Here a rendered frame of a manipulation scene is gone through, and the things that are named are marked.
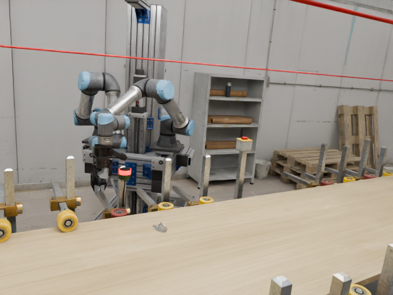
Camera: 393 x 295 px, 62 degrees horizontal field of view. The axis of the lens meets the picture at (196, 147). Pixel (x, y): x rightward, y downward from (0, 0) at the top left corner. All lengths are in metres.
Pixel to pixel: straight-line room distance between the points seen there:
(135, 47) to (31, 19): 1.91
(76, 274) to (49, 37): 3.32
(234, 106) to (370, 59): 2.86
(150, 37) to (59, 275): 1.79
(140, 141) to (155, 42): 0.74
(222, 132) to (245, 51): 1.23
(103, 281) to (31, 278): 0.24
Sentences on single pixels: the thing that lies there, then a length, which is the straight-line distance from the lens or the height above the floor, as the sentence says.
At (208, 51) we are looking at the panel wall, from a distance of 4.75.
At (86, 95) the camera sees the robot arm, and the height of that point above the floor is 1.39.
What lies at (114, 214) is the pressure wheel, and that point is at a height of 0.91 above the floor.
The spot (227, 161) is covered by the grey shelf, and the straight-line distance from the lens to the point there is 5.16.
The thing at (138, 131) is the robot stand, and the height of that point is 1.11.
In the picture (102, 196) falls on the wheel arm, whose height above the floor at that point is 0.86.
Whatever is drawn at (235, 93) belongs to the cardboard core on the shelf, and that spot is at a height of 1.31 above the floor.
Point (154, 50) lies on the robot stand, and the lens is 2.56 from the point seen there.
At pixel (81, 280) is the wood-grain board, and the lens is 1.25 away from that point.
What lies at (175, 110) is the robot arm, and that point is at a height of 1.34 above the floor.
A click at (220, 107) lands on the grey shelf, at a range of 4.89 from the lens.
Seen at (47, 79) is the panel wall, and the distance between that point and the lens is 4.26.
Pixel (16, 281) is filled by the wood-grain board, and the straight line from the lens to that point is 1.30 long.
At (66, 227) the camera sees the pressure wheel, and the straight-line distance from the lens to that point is 1.54.
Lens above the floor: 1.63
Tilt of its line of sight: 14 degrees down
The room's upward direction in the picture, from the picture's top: 5 degrees clockwise
